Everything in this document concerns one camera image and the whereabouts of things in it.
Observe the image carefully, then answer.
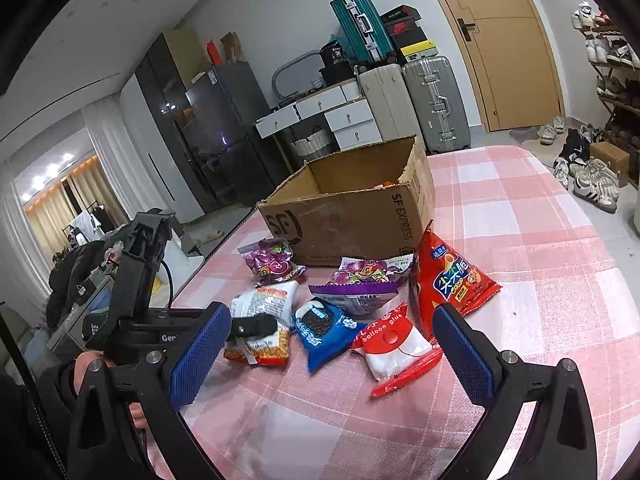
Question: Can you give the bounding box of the wooden door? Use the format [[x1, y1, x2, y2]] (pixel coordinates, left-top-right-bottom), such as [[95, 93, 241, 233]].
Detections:
[[415, 0, 566, 133]]

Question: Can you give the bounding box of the blue cookie packet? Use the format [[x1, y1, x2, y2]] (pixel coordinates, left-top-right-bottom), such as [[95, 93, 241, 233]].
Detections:
[[292, 297, 368, 373]]

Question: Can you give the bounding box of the purple snack packet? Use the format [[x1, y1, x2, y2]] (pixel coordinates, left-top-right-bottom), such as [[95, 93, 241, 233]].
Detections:
[[237, 238, 307, 288], [334, 255, 416, 286]]

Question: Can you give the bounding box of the white noodle snack packet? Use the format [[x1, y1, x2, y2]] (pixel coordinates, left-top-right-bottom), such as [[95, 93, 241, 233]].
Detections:
[[223, 280, 300, 366]]

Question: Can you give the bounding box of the white striped sneaker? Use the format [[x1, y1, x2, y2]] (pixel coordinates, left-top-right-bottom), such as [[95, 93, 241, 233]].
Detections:
[[570, 160, 621, 213], [552, 157, 571, 190]]

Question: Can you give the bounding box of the black shoes heap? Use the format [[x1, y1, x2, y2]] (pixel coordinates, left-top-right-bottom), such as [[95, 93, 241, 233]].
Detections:
[[557, 127, 593, 166]]

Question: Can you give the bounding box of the yellow and black shoe box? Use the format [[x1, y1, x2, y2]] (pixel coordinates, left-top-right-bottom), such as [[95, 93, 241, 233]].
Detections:
[[397, 40, 441, 62]]

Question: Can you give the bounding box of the red and white packet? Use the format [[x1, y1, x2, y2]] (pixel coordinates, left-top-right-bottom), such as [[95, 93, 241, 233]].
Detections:
[[350, 302, 444, 398]]

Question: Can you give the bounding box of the white desk with drawers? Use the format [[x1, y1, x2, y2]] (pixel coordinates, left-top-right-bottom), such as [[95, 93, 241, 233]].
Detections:
[[255, 80, 383, 153]]

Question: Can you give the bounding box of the dark tall cabinet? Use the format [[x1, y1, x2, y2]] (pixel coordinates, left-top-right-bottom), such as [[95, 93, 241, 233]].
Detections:
[[135, 32, 221, 216]]

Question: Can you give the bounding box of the white arched frame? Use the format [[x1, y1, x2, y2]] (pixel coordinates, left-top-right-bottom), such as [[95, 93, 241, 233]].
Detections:
[[271, 52, 326, 98]]

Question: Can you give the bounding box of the teal suitcase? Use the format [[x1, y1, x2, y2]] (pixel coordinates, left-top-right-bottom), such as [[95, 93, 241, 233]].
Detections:
[[330, 0, 396, 66]]

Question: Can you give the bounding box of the grey door mat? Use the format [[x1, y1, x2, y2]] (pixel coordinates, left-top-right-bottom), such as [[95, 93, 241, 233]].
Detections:
[[509, 127, 546, 144]]

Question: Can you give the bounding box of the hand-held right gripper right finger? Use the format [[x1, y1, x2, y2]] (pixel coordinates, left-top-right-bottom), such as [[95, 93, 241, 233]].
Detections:
[[431, 303, 599, 480]]

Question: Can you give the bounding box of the black paper bag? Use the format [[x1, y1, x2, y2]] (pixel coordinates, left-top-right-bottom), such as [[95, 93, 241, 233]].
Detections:
[[320, 40, 351, 68]]

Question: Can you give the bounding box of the black jacket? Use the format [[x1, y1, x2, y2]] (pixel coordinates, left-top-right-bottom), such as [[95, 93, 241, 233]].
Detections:
[[47, 237, 131, 331]]

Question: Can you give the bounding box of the small cardboard box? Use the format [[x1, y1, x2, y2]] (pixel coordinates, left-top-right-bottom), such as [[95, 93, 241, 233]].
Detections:
[[590, 141, 631, 188]]

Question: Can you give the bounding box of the person's left forearm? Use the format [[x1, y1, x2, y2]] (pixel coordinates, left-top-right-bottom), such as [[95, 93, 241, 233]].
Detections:
[[0, 355, 76, 480]]

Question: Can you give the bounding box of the purple and white snack bag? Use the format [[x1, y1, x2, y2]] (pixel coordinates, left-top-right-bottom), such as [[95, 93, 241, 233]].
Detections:
[[307, 280, 401, 317]]

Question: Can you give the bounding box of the black storage box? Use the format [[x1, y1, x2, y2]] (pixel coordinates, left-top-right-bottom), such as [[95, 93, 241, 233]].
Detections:
[[320, 65, 361, 86]]

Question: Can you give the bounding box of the red and black shoe box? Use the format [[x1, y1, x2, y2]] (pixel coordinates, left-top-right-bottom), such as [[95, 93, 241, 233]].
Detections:
[[385, 17, 423, 39]]

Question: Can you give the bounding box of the brown paper bag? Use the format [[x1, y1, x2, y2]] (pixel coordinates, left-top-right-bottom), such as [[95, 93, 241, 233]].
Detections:
[[220, 32, 246, 64]]

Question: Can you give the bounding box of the white curtain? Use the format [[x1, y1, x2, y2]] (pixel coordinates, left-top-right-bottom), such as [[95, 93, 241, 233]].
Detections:
[[82, 90, 166, 241]]

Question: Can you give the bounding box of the grey refrigerator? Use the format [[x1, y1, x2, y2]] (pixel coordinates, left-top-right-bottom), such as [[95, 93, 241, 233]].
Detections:
[[185, 62, 281, 208]]

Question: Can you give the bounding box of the wooden shoe rack with shoes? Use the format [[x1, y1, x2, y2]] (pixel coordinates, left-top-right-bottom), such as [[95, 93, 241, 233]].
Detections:
[[571, 2, 640, 151]]

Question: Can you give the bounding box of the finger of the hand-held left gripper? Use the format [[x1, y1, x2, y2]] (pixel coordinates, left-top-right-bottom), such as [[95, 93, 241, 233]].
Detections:
[[230, 312, 278, 341]]

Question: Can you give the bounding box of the red triangular snack packet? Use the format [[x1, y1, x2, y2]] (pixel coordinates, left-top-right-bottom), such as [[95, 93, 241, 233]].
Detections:
[[410, 220, 502, 343]]

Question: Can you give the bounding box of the pink checked tablecloth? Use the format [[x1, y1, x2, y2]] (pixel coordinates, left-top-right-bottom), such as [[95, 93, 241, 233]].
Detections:
[[145, 145, 640, 480]]

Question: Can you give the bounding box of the beige suitcase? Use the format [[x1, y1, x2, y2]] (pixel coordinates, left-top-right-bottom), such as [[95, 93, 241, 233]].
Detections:
[[357, 63, 422, 148]]

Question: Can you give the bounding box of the silver suitcase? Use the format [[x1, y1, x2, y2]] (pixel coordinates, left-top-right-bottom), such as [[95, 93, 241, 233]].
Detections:
[[401, 56, 472, 156]]

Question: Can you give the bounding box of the brown cardboard box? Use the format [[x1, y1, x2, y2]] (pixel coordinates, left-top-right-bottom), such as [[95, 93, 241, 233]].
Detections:
[[256, 135, 437, 267]]

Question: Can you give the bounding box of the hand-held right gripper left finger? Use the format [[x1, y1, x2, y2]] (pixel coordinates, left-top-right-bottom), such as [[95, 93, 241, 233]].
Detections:
[[66, 301, 233, 480]]

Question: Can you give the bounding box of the woven laundry basket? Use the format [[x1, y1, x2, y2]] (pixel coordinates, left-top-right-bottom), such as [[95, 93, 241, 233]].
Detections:
[[289, 127, 333, 163]]

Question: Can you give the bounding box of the person's left hand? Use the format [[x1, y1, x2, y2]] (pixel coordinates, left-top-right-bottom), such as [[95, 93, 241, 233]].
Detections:
[[72, 351, 151, 431]]

